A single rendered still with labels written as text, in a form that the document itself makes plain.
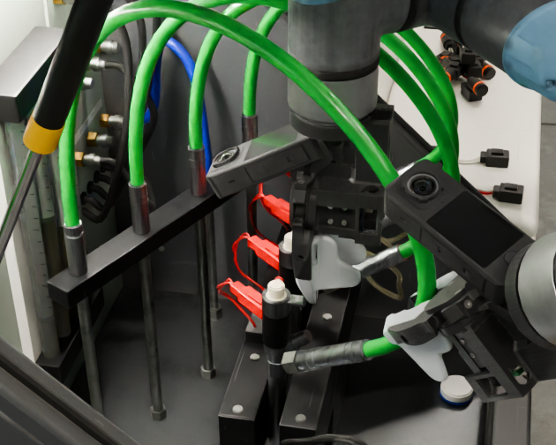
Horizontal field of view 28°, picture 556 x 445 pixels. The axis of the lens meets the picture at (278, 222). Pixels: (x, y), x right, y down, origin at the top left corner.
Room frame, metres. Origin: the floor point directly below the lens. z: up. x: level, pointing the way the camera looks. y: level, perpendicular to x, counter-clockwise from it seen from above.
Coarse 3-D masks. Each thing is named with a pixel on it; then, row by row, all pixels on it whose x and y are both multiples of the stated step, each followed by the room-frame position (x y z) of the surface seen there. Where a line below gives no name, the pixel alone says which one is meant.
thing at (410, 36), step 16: (272, 16) 1.07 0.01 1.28; (400, 32) 1.04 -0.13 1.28; (416, 48) 1.04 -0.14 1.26; (256, 64) 1.07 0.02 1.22; (432, 64) 1.03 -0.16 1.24; (256, 80) 1.07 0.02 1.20; (448, 80) 1.03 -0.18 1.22; (448, 96) 1.03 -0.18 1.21; (256, 112) 1.08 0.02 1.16; (256, 128) 1.07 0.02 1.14; (432, 160) 1.03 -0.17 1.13
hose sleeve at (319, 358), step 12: (312, 348) 0.72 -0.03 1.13; (324, 348) 0.71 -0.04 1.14; (336, 348) 0.70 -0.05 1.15; (348, 348) 0.69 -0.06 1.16; (360, 348) 0.68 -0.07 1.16; (300, 360) 0.71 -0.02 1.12; (312, 360) 0.70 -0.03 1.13; (324, 360) 0.70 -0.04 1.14; (336, 360) 0.69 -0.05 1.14; (348, 360) 0.69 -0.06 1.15; (360, 360) 0.68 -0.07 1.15
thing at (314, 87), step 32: (160, 0) 0.79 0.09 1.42; (224, 32) 0.75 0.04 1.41; (256, 32) 0.75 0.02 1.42; (288, 64) 0.72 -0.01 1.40; (320, 96) 0.71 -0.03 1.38; (64, 128) 0.85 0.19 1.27; (352, 128) 0.69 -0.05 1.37; (64, 160) 0.86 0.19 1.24; (384, 160) 0.68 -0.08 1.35; (64, 192) 0.86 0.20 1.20; (64, 224) 0.86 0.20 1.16; (416, 256) 0.66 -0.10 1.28; (384, 352) 0.67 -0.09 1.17
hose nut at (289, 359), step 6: (288, 354) 0.73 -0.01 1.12; (294, 354) 0.72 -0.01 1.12; (282, 360) 0.72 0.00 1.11; (288, 360) 0.72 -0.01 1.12; (294, 360) 0.72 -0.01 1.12; (282, 366) 0.72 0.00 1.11; (288, 366) 0.72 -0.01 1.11; (294, 366) 0.71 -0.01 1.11; (288, 372) 0.72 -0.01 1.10; (294, 372) 0.71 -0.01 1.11; (300, 372) 0.71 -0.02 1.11
